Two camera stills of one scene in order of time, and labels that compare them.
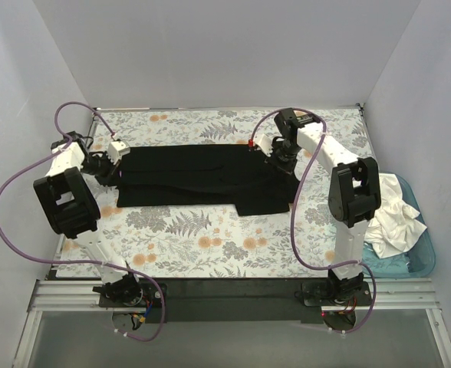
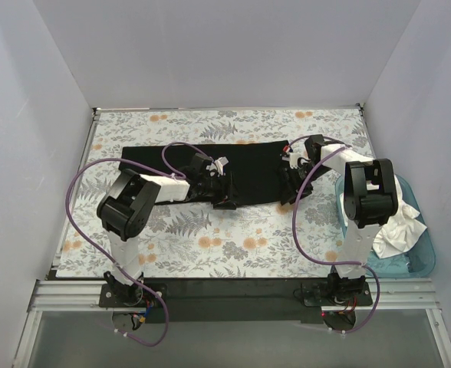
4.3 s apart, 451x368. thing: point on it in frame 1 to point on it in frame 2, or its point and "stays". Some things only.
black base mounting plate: [241, 300] stays
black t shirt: [216, 175] stays
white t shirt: [394, 228] stays
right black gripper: [281, 162] to [291, 184]
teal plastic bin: [419, 261] stays
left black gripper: [110, 172] to [224, 188]
